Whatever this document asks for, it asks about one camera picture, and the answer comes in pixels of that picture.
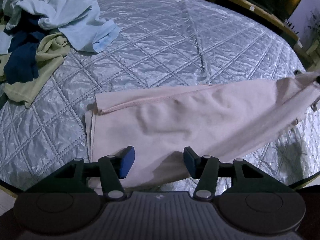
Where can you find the beige pink garment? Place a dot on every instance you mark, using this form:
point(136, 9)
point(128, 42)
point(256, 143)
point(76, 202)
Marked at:
point(226, 121)

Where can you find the navy blue garment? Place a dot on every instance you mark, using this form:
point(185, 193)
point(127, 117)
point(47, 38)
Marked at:
point(26, 37)

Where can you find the wooden tv bench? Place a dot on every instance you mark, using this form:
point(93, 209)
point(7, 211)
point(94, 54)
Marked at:
point(250, 7)

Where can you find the right side potted plant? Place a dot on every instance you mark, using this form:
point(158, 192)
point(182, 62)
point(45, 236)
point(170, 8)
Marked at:
point(313, 28)

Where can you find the light blue sweatshirt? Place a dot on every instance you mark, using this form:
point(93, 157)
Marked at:
point(78, 20)

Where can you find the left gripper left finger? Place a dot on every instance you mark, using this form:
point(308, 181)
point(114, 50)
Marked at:
point(110, 169)

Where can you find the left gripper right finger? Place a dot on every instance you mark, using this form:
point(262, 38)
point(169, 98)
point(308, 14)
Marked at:
point(207, 169)

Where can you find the pale green garment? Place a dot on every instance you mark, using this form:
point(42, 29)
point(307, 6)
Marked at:
point(50, 54)

